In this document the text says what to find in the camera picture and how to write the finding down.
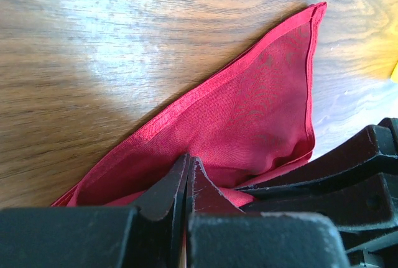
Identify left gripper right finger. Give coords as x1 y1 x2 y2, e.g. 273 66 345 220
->
186 157 349 267

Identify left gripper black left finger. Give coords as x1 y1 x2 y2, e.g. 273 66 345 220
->
1 154 190 267

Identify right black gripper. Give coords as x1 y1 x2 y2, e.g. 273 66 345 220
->
233 118 398 268

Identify red cloth napkin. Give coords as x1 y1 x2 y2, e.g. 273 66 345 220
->
55 2 327 206

